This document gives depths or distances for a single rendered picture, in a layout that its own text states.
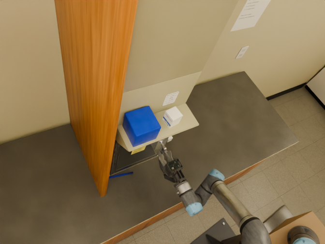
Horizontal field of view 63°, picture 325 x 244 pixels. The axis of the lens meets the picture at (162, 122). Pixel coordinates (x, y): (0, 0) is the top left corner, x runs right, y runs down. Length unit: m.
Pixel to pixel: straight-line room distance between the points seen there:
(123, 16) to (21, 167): 1.23
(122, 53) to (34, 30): 0.64
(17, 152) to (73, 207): 0.44
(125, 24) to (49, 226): 1.16
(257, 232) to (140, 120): 0.61
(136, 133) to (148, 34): 0.35
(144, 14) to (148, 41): 0.09
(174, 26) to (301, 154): 2.94
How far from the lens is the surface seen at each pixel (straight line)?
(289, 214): 1.86
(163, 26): 0.71
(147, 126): 0.92
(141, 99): 0.93
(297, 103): 3.95
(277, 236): 1.70
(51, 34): 1.18
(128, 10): 0.50
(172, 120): 1.00
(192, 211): 1.30
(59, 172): 1.55
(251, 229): 1.13
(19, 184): 1.56
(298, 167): 3.38
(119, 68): 0.59
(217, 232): 2.62
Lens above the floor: 2.38
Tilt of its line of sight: 56 degrees down
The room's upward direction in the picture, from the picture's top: 24 degrees clockwise
